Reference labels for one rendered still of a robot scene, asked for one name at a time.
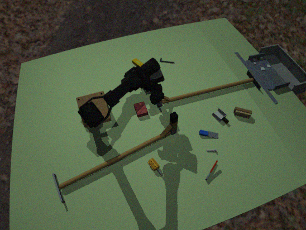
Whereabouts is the blue-handled knife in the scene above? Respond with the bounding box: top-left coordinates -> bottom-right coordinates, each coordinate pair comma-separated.
199,130 -> 218,139

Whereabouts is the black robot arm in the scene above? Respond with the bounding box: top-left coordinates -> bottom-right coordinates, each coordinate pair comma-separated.
78,58 -> 165,128

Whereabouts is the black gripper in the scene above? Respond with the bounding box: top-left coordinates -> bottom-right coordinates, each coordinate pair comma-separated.
140,80 -> 164,105

